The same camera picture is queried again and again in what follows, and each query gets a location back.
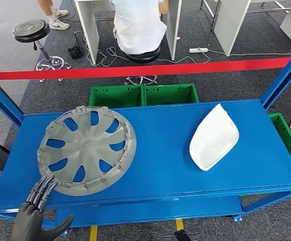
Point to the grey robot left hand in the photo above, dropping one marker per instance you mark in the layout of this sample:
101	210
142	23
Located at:
27	223

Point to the grey plastic wheel hubcap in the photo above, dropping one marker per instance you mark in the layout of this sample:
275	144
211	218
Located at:
87	144

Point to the blue steel shelf rack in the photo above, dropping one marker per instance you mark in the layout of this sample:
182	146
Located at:
160	149

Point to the white mirror cover part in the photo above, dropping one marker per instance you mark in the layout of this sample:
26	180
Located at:
213	139

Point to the green plastic crate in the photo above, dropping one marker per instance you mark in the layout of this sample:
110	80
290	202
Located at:
286	136
115	96
170	94

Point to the black foot pedal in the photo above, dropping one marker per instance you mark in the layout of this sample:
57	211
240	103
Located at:
75	50

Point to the black round swivel stool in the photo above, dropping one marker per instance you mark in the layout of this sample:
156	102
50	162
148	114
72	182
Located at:
31	30

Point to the person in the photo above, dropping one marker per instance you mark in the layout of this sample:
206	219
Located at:
138	26
57	21

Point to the red barrier belt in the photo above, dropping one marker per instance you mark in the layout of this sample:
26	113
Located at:
135	70

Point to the black stool chrome base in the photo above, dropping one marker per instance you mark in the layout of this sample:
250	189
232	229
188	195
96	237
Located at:
142	57

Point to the white power strip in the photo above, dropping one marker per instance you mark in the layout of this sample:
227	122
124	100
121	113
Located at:
198	50

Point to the robot body bracket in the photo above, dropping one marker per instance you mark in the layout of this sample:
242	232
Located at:
182	236

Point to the grey metal table frame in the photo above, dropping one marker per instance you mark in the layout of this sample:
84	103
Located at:
212	10

